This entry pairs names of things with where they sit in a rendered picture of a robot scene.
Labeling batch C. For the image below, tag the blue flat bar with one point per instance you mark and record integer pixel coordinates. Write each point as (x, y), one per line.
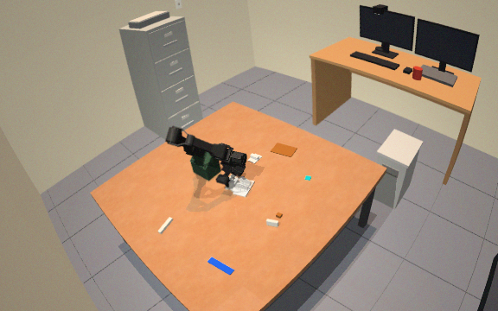
(221, 266)

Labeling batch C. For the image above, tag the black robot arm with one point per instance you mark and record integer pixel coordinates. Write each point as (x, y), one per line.
(194, 146)

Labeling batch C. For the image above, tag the white flat bar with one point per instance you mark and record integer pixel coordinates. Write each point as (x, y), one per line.
(165, 225)

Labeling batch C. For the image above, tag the orange flat plate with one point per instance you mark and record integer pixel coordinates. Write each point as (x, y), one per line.
(283, 149)

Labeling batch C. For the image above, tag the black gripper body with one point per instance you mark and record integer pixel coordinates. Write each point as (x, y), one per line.
(224, 179)

